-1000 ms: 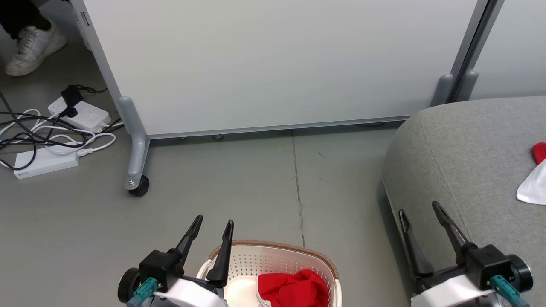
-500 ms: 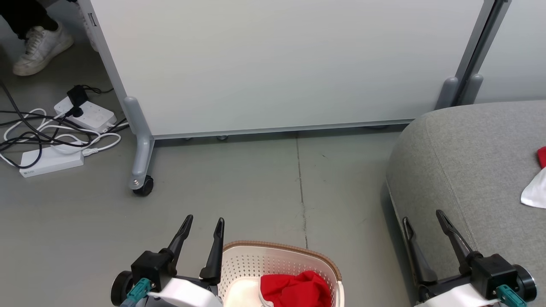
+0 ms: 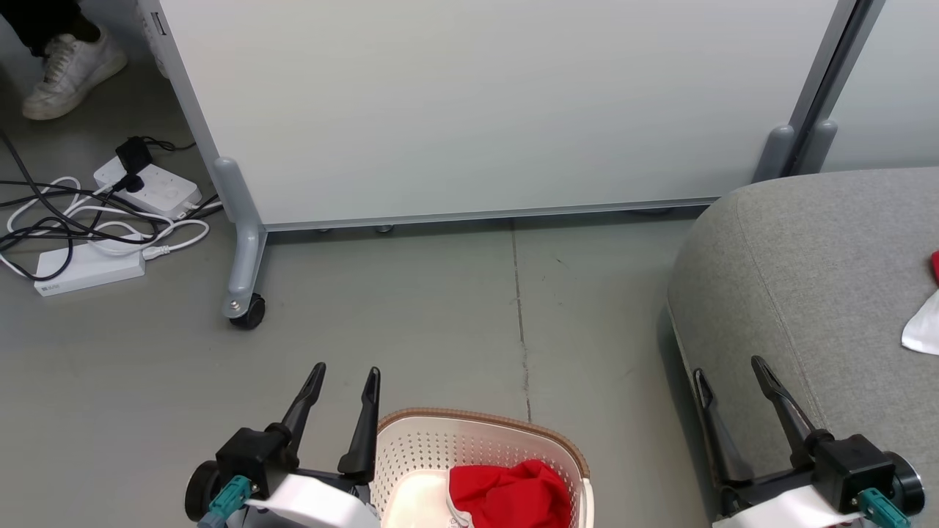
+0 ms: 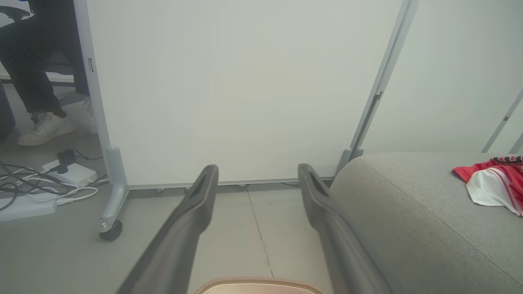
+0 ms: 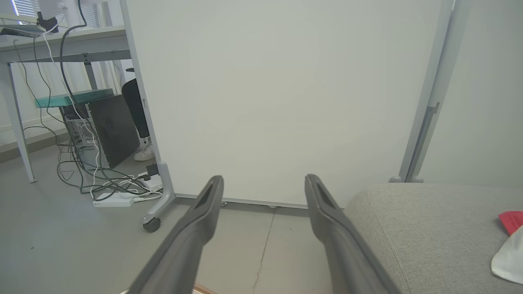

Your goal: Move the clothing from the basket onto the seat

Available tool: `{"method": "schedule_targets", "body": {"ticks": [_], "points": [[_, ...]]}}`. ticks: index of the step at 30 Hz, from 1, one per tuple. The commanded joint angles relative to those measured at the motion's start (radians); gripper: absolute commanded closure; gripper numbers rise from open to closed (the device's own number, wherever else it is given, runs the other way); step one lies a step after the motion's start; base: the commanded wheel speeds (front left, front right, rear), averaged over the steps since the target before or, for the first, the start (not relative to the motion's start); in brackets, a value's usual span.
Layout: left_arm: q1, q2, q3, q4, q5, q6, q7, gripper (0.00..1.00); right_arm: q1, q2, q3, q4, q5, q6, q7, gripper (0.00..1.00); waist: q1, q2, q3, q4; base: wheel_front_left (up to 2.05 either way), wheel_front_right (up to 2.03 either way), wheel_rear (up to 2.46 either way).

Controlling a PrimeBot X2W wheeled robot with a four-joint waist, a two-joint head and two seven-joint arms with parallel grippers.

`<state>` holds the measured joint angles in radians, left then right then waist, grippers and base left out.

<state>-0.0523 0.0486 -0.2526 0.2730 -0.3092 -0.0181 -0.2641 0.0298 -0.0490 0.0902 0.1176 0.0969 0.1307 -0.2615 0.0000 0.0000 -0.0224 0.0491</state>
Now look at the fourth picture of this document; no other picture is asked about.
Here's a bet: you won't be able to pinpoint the black trousers of person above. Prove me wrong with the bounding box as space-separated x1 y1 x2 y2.
0 0 89 119

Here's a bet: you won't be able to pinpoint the thin grey partition frame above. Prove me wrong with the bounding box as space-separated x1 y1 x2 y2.
481 88 523 154

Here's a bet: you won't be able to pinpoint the white power cable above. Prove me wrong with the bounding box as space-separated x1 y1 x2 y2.
22 175 99 205

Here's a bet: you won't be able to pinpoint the large white partition panel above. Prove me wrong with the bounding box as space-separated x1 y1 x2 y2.
73 0 420 234

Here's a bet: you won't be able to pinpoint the red and white garment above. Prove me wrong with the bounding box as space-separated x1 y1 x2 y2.
452 155 523 217

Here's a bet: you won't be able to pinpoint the long white power strip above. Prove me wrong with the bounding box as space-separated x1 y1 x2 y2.
0 194 58 223

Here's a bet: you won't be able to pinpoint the black caster wheel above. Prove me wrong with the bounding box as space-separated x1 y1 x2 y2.
99 220 123 242

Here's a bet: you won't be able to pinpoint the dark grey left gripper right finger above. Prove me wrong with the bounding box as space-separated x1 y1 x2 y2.
298 163 393 294

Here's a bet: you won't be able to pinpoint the white sneaker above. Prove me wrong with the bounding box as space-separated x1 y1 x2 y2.
17 111 77 147
81 97 99 135

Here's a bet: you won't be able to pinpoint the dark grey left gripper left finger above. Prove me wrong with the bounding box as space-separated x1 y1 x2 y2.
116 165 219 294

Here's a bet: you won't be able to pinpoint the square white power strip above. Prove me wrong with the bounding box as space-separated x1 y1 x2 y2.
42 160 98 187

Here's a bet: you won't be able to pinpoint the black cable bundle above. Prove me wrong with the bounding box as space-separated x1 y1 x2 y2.
0 161 80 212

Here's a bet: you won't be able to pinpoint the white partition panel grey frame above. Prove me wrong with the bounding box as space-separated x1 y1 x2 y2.
362 0 523 155

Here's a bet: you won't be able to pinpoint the grey fabric sofa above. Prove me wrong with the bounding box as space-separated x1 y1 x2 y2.
329 151 523 294

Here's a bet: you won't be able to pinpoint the black power adapter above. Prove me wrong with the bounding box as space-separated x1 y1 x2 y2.
57 149 77 166

